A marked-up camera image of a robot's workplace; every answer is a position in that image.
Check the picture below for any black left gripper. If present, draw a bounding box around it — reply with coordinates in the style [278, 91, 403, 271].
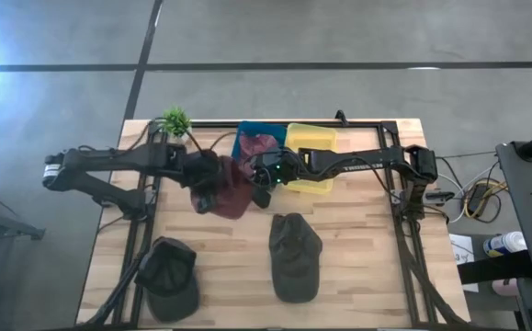
[181, 147, 224, 215]

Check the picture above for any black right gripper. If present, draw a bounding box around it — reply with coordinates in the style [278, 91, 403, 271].
[248, 149, 301, 211]

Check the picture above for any dark maroon cap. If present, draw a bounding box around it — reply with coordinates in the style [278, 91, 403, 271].
[189, 154, 256, 221]

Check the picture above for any black cap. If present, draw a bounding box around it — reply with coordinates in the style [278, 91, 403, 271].
[133, 235, 201, 324]

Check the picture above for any blue plastic bin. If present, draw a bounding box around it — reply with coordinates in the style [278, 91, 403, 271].
[231, 120, 289, 163]

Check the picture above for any dark olive-grey cap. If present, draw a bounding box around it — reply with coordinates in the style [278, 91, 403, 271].
[267, 211, 324, 305]

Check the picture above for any yellow plastic bin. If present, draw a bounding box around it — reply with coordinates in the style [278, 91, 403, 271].
[283, 122, 340, 196]

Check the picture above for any green plant in white pot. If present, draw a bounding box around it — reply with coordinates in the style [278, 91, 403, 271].
[158, 105, 194, 146]

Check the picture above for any black box device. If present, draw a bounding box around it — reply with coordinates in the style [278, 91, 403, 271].
[424, 190, 456, 206]

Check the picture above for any white paper sheet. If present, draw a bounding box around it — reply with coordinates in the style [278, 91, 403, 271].
[447, 233, 481, 294]

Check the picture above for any black power brick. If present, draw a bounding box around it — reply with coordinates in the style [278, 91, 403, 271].
[466, 182, 491, 213]

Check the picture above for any white and blue spray can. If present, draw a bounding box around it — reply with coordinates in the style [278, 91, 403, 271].
[482, 230, 528, 258]

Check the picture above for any pink object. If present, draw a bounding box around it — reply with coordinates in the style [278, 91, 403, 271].
[491, 277, 522, 298]

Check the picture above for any black aluminium table frame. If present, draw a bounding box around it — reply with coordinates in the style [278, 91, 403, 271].
[79, 119, 471, 330]

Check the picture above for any yellow cable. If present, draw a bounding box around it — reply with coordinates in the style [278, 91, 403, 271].
[461, 179, 509, 221]

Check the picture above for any black strap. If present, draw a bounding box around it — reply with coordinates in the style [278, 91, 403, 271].
[456, 249, 532, 285]

